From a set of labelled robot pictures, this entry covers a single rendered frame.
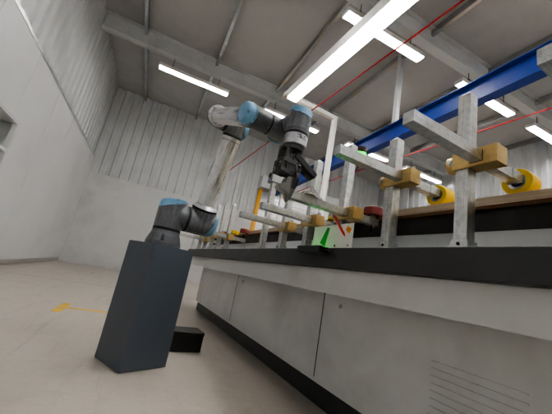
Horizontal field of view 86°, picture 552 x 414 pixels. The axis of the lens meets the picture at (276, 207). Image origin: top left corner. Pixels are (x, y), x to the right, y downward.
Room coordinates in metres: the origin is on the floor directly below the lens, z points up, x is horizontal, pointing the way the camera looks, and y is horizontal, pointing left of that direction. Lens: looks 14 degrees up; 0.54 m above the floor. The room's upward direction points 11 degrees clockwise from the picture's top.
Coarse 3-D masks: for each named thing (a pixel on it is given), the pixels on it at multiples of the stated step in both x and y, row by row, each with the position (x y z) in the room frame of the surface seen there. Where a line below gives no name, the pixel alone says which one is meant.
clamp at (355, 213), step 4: (348, 208) 1.14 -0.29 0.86; (352, 208) 1.12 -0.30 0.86; (356, 208) 1.12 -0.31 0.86; (360, 208) 1.12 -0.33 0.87; (348, 212) 1.13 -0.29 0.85; (352, 212) 1.11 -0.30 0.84; (356, 212) 1.12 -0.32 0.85; (360, 212) 1.12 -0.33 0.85; (336, 216) 1.20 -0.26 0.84; (340, 216) 1.18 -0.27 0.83; (348, 216) 1.13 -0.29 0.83; (352, 216) 1.11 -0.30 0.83; (356, 216) 1.12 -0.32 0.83; (360, 216) 1.13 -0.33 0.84; (344, 220) 1.18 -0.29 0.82; (348, 220) 1.17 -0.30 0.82; (352, 220) 1.15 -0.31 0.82; (356, 220) 1.14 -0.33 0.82; (360, 220) 1.13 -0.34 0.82
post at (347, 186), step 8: (352, 144) 1.19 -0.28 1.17; (344, 168) 1.20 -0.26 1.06; (352, 168) 1.19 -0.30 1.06; (344, 176) 1.20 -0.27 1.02; (352, 176) 1.19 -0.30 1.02; (344, 184) 1.19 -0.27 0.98; (352, 184) 1.19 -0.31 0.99; (344, 192) 1.18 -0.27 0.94; (344, 200) 1.18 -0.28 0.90; (336, 224) 1.21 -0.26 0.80
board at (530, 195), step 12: (528, 192) 0.75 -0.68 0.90; (540, 192) 0.73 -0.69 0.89; (444, 204) 0.97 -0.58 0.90; (480, 204) 0.87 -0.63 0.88; (492, 204) 0.84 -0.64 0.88; (504, 204) 0.81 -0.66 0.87; (516, 204) 0.80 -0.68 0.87; (528, 204) 0.78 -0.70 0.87; (408, 216) 1.12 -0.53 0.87; (420, 216) 1.10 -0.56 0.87; (276, 228) 2.11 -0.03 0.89
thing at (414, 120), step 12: (408, 120) 0.59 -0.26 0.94; (420, 120) 0.59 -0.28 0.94; (432, 120) 0.60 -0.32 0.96; (420, 132) 0.62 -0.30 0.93; (432, 132) 0.61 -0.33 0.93; (444, 132) 0.62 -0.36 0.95; (444, 144) 0.65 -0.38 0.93; (456, 144) 0.64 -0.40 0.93; (468, 144) 0.66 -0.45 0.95; (468, 156) 0.68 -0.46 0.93; (480, 156) 0.69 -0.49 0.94; (504, 168) 0.74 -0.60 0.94; (504, 180) 0.78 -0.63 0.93; (516, 180) 0.77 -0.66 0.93
